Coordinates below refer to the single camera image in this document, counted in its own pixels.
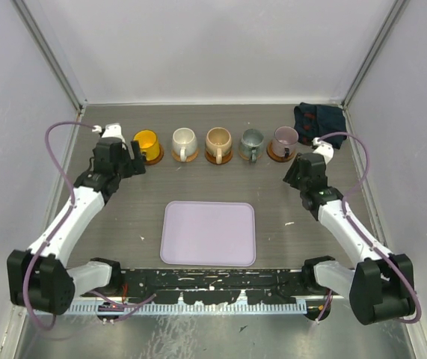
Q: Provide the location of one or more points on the beige ceramic mug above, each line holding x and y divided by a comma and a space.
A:
219, 137

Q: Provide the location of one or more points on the dark wooden coaster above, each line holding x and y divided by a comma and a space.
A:
278, 158
217, 157
157, 159

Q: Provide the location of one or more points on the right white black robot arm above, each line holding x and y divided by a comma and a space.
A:
381, 285

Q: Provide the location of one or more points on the slotted cable duct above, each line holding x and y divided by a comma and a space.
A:
238, 308

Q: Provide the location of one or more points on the purple glass mug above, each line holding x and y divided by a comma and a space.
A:
284, 142

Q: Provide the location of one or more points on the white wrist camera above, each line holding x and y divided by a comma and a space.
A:
324, 149
112, 130

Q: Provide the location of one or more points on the grey ceramic mug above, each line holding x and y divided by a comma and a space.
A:
251, 145

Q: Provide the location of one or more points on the lilac plastic tray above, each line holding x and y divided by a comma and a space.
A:
199, 233

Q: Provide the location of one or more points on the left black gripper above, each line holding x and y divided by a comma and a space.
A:
134, 165

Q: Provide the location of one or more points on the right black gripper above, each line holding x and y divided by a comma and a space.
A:
290, 176

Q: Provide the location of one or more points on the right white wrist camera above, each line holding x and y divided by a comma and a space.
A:
324, 149

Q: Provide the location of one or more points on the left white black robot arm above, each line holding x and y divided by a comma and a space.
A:
38, 277

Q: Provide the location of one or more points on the light woven coaster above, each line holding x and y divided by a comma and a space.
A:
188, 158

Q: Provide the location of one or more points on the yellow glass mug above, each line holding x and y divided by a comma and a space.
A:
149, 144

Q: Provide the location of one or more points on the dark blue folded cloth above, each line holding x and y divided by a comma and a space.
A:
315, 121

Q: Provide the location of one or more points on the white ceramic mug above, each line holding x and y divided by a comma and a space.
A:
184, 142

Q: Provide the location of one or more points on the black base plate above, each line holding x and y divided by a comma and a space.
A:
211, 286

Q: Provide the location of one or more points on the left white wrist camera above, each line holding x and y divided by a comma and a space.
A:
112, 130

